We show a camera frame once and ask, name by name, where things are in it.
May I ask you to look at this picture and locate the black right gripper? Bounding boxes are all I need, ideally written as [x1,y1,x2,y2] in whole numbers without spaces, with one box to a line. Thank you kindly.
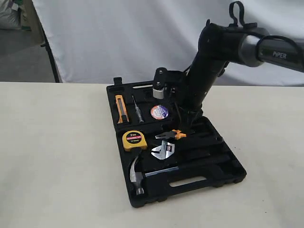
[175,57,229,134]

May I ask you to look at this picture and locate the black electrical tape roll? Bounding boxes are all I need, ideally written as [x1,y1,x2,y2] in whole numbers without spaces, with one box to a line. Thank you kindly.
[150,104,169,120]

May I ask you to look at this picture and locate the adjustable wrench black handle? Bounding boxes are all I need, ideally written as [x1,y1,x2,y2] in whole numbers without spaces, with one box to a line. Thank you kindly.
[151,137,224,161]

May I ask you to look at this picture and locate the claw hammer black grip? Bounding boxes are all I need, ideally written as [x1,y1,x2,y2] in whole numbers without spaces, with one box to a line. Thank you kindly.
[129,154,230,195]

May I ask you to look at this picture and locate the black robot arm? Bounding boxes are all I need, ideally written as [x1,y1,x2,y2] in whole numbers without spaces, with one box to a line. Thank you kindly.
[178,22,304,132]

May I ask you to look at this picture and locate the black plastic tool case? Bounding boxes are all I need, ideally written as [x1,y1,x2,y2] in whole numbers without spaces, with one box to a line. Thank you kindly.
[106,77,247,208]

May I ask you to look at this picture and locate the yellow tape measure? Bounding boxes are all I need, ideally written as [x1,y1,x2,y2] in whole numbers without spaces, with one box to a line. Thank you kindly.
[122,130,148,152]

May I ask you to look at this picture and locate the orange utility knife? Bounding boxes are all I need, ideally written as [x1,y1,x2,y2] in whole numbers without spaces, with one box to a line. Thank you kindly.
[115,95,129,124]

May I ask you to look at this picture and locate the white backdrop curtain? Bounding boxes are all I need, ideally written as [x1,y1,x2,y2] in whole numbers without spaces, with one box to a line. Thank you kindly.
[33,0,304,86]

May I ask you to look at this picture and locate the black backdrop stand pole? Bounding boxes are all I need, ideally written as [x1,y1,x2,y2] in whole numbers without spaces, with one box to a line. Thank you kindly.
[40,27,61,83]

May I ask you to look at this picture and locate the green white bag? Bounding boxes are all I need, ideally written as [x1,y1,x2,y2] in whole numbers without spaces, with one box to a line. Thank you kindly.
[19,0,31,31]

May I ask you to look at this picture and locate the grey woven sack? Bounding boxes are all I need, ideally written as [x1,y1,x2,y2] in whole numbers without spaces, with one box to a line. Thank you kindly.
[0,0,23,30]

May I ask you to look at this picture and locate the orange handled pliers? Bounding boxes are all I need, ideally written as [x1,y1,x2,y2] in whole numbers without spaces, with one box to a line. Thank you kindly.
[155,130,187,140]

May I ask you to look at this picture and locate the clear handle tester screwdriver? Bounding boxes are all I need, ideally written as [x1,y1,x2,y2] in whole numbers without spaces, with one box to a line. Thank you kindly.
[132,96,144,123]

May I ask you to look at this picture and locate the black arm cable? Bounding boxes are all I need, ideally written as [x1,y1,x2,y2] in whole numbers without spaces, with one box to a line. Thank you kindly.
[228,0,300,55]

